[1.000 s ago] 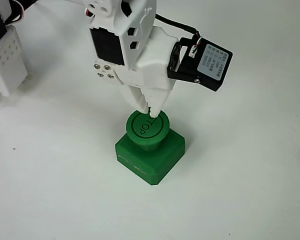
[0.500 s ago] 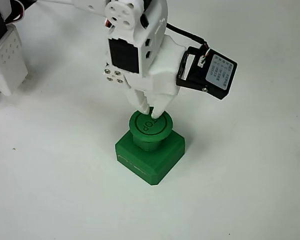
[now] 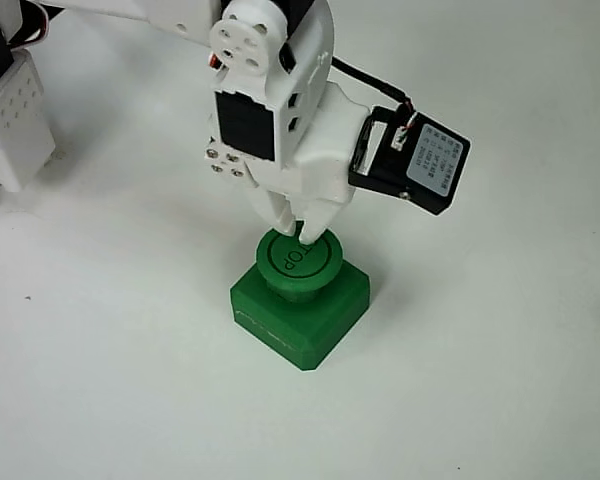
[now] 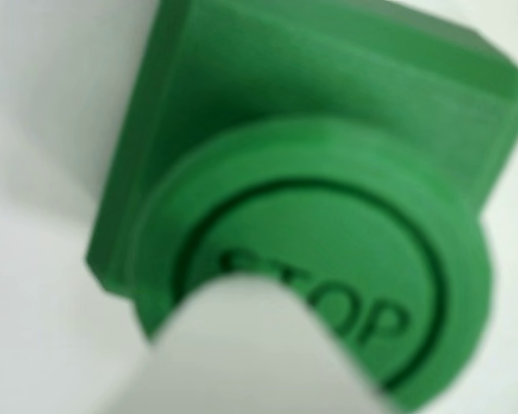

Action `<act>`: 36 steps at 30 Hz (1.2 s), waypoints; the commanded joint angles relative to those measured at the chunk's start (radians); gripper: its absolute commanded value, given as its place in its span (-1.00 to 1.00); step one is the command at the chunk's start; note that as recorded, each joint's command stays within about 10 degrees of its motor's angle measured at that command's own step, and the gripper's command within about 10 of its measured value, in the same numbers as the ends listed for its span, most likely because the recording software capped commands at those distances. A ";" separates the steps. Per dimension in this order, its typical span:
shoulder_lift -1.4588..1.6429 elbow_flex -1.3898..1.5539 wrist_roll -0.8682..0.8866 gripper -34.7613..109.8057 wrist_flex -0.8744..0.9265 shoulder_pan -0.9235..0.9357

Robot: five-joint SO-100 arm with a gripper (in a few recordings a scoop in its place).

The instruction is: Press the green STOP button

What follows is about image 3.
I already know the green round STOP button cap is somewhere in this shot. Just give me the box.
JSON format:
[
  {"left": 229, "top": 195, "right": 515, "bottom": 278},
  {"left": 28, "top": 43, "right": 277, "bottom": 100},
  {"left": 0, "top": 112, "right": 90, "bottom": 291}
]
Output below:
[{"left": 253, "top": 227, "right": 345, "bottom": 304}]

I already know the green square button base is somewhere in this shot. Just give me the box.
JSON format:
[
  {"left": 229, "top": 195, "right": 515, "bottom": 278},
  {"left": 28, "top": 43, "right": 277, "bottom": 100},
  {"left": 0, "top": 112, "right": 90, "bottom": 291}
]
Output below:
[{"left": 228, "top": 259, "right": 373, "bottom": 373}]

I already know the black camera cable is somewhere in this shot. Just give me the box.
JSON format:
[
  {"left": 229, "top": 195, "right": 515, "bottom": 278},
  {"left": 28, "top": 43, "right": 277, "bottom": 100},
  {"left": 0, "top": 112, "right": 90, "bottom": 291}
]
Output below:
[{"left": 332, "top": 55, "right": 417, "bottom": 114}]

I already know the black camera module with label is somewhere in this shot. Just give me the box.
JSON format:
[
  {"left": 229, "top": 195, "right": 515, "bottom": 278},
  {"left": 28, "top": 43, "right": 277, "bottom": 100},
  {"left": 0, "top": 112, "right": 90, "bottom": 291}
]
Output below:
[{"left": 347, "top": 103, "right": 473, "bottom": 218}]

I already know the red white black servo cable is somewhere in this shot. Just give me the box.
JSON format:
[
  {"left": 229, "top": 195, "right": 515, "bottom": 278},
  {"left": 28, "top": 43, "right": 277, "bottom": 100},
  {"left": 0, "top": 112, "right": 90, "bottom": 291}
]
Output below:
[{"left": 4, "top": 0, "right": 66, "bottom": 52}]

